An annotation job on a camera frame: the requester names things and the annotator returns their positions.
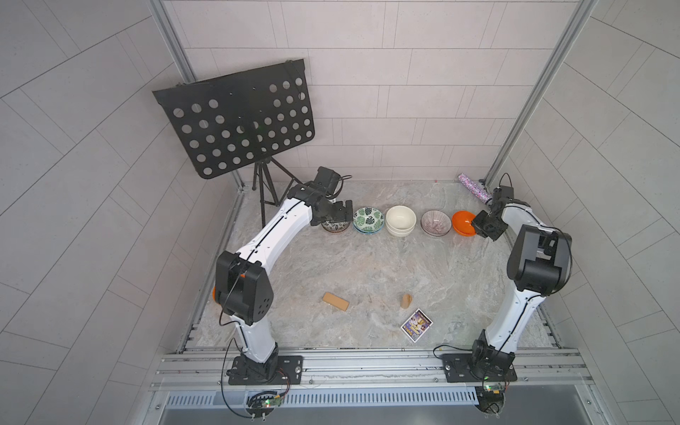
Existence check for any green circuit board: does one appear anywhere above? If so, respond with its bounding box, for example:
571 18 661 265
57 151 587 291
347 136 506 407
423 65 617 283
245 391 284 418
475 387 506 416

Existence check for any right green circuit board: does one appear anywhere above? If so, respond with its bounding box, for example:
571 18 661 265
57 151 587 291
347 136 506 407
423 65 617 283
475 387 506 416

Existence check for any purple playing card box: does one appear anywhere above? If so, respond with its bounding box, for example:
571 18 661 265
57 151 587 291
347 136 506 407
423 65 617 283
400 309 433 344

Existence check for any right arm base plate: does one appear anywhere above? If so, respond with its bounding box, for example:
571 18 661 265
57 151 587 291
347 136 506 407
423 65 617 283
439 352 517 384

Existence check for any purple striped bowl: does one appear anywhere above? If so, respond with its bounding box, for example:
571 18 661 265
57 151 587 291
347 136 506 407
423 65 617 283
421 210 452 237

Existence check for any left green circuit board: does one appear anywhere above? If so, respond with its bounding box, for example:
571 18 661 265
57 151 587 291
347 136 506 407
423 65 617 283
245 391 284 418

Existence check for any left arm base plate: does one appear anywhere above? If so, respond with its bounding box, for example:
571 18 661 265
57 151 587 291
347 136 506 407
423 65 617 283
226 355 304 386

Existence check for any aluminium mounting rail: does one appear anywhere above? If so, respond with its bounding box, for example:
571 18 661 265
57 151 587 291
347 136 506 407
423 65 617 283
148 348 594 391

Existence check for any wooden rectangular block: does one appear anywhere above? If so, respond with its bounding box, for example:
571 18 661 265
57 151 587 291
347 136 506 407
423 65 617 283
322 292 350 312

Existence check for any black perforated music stand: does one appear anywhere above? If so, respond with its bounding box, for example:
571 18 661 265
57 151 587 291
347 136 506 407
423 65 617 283
152 57 318 230

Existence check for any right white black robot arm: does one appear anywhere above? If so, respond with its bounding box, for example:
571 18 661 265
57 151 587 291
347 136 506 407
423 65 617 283
470 185 573 371

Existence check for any green leaf bowl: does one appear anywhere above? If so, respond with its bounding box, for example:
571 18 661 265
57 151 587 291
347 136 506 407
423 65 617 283
355 227 382 235
352 206 384 231

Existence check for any black white patterned bowl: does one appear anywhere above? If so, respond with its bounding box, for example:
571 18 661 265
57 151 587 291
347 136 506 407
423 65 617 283
322 221 350 234

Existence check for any cream bowl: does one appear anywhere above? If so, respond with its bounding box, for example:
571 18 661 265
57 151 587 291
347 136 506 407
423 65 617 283
385 205 417 231
385 224 414 237

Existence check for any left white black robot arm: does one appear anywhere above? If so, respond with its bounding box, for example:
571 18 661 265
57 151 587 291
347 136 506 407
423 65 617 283
214 166 353 373

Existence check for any purple glitter tube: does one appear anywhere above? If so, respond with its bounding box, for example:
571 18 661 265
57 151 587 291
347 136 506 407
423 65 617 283
458 174 492 205

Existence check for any small wooden cylinder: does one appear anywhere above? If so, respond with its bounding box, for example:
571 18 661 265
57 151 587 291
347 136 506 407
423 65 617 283
400 293 413 309

